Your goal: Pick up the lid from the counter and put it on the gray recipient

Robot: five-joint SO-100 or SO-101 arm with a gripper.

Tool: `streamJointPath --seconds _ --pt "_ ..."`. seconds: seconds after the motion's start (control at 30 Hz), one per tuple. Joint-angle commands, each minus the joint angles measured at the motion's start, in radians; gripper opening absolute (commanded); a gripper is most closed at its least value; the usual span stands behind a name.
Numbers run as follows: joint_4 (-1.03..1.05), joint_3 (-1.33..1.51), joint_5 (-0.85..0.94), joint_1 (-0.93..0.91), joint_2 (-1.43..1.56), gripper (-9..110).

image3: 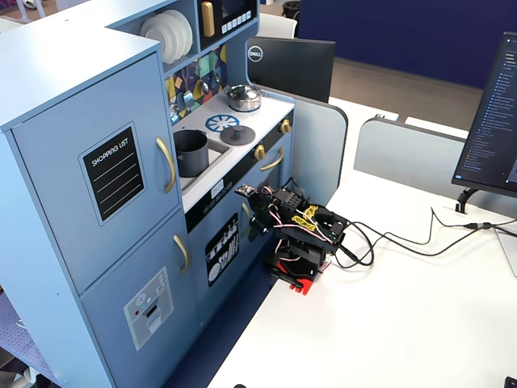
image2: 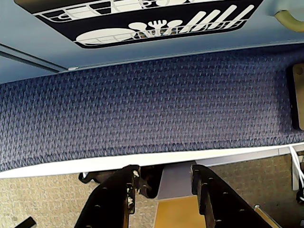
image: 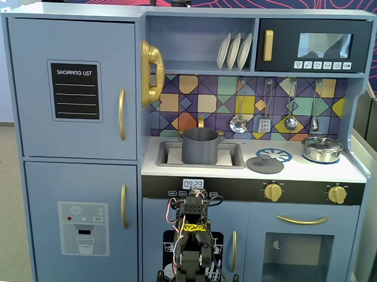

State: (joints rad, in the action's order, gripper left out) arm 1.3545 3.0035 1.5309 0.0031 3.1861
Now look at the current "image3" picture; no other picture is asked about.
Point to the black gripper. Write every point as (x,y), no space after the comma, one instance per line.
(258,222)

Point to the dark gray pot lid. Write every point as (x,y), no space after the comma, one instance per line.
(237,134)

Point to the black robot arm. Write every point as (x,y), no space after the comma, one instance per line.
(311,238)

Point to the silver pot with lid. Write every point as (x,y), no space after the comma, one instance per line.
(242,99)

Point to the black dishwasher sticker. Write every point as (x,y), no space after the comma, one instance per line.
(221,250)

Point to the red table clamp base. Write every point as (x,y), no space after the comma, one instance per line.
(308,286)

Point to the gold stove knob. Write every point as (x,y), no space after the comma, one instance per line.
(286,126)
(259,152)

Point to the dark gray toy pot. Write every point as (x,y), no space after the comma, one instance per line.
(193,159)

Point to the rounded gray desk divider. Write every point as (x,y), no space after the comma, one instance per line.
(319,141)

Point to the gray ice dispenser sticker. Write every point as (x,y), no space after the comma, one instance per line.
(149,309)

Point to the silver slotted toy spatula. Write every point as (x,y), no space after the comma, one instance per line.
(188,100)

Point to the silver toy ladle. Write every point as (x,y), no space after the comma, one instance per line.
(205,85)

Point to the black shopping list board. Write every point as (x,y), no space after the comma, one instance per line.
(114,174)

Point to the long gray desk divider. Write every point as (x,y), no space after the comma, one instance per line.
(404,153)

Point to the black Dell monitor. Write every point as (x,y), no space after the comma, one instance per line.
(295,66)

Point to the white paper sheet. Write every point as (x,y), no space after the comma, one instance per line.
(436,127)

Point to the white chair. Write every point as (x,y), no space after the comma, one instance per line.
(276,26)

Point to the white toy plate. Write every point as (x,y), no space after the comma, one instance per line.
(189,28)
(155,34)
(177,32)

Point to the black trash bin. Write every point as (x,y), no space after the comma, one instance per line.
(291,10)

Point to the blue toy play kitchen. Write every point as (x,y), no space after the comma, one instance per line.
(60,93)

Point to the lit computer monitor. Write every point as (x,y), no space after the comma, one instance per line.
(490,121)

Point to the blue textured floor mat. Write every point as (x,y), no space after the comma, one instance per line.
(18,335)

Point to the black phone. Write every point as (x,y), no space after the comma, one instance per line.
(512,382)

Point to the small wrist camera board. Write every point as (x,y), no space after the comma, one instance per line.
(246,190)

